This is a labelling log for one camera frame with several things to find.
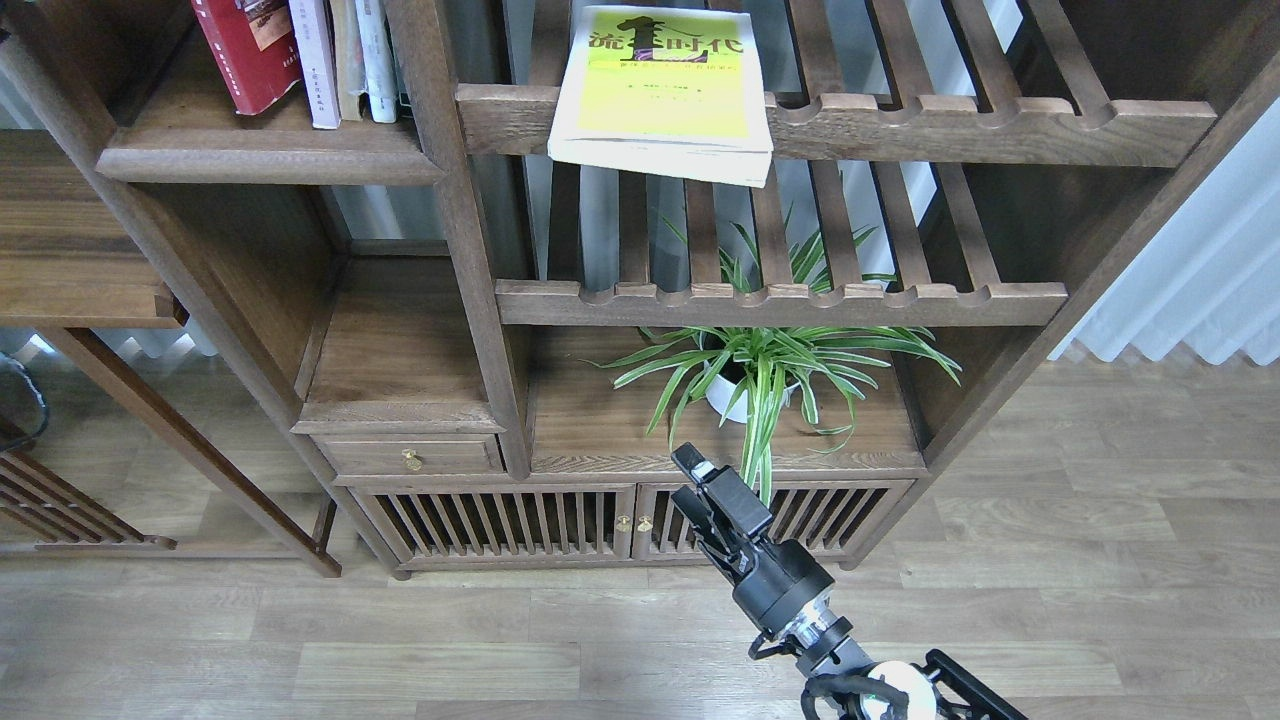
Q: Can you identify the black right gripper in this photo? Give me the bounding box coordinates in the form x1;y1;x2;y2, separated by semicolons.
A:
671;443;835;641

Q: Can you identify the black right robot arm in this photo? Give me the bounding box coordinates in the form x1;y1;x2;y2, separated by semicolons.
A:
672;443;1025;719

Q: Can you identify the white pleated curtain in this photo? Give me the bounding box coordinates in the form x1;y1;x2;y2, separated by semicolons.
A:
1050;102;1279;365

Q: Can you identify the white plant pot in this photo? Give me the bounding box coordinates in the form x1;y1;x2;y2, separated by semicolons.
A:
704;348;799;424

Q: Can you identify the yellow green cover book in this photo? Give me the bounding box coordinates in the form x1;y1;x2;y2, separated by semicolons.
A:
547;5;773;188

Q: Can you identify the brass drawer knob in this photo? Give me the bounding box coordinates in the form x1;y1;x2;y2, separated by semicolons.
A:
402;448;424;471

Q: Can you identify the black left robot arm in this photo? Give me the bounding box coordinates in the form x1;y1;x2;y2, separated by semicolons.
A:
1;354;50;454

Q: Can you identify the red cover book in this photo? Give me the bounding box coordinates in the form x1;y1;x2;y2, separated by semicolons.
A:
191;0;302;117

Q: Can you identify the upright dark green book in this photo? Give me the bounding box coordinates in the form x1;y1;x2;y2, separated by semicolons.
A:
390;44;413;117

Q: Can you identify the dark wooden bookshelf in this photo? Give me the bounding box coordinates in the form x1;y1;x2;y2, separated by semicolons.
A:
3;1;1277;577

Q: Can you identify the upright white book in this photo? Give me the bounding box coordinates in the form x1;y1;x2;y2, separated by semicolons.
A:
355;1;398;124

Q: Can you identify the upright beige book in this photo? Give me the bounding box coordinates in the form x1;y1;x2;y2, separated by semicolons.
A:
329;0;366;122

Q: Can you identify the white lavender cover book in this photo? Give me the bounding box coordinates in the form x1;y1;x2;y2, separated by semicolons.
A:
288;0;340;129

